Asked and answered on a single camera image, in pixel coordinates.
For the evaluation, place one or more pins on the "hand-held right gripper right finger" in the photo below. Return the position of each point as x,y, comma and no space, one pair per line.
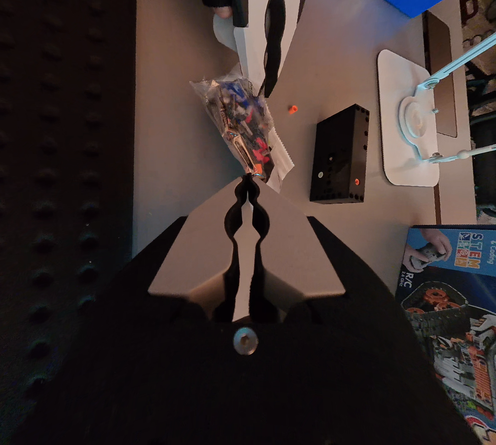
302,259

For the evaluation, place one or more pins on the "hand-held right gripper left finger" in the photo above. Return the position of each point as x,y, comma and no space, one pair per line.
190,259

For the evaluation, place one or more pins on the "clear plastic parts bag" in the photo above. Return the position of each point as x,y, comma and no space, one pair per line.
240,119

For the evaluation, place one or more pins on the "white book stand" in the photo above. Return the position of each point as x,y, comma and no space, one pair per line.
391,104

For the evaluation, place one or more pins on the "blue robot kit box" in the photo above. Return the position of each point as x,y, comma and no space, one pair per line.
445,298

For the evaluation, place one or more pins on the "black studded mat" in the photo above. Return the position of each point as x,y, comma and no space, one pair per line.
58,104

